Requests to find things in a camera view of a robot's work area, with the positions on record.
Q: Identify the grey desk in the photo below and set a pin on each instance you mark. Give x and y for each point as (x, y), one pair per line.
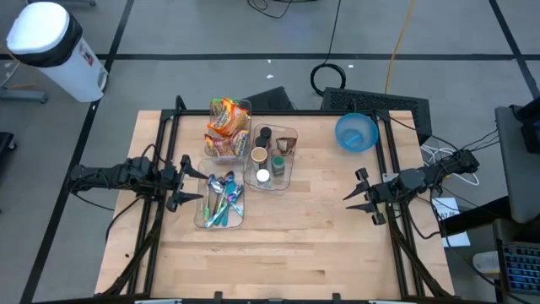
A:
(519, 177)

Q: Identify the blue plastic bowl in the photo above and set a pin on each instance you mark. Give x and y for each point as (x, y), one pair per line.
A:
(367, 126)

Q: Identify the black lid spice jar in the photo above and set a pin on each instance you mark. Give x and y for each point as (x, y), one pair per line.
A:
(266, 132)

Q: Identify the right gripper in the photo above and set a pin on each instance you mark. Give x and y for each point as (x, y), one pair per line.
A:
(379, 193)

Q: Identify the white computer mouse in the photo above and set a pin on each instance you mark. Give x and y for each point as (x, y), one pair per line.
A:
(485, 262)

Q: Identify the purple label spice jar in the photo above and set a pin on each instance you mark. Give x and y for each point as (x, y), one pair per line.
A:
(261, 142)

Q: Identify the yellow pink ramen packet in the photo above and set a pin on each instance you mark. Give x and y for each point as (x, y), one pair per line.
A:
(240, 142)

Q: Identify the red ramen packet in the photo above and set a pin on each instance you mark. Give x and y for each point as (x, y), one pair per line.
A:
(217, 145)

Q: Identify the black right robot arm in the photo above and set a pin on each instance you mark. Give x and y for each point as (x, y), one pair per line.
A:
(422, 177)

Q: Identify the orange yellow ramen packet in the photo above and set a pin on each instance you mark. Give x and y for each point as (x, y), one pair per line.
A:
(228, 116)

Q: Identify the brown lid spice jar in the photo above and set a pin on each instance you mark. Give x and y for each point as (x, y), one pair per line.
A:
(275, 151)

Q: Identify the backlit keyboard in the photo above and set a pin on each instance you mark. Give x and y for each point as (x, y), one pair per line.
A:
(521, 266)

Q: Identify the green lid spice jar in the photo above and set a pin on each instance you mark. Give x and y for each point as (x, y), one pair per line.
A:
(277, 161)

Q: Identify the black aluminium table frame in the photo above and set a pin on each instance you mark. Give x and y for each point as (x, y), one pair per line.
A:
(304, 112)

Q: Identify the tan lid spice jar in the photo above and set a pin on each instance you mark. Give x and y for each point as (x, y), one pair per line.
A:
(259, 154)

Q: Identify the black desk device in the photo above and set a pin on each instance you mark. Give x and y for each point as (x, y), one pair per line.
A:
(532, 135)

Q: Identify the white paper sheet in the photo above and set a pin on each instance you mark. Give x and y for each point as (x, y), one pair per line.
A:
(457, 240)

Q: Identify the white lid spice jar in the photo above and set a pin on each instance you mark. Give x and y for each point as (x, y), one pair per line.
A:
(262, 174)

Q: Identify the black desk beam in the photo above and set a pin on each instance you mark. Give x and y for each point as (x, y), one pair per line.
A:
(472, 217)

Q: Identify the black tilted panel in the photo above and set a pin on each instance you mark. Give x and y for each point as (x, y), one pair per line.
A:
(270, 100)

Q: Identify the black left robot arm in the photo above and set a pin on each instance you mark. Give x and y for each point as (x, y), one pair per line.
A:
(109, 175)

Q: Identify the iridescent rainbow spoon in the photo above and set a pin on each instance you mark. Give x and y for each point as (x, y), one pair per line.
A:
(207, 207)
(229, 175)

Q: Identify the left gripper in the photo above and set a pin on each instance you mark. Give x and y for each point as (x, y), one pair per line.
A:
(175, 181)

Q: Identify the white trash can black bag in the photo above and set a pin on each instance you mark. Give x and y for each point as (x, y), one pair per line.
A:
(50, 38)

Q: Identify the clear plastic bin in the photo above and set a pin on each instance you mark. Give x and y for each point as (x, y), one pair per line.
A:
(199, 169)
(207, 126)
(291, 177)

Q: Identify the black computer case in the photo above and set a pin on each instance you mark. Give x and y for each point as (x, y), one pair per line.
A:
(405, 105)

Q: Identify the teal plastic spoon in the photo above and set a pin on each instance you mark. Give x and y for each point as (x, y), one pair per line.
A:
(228, 217)

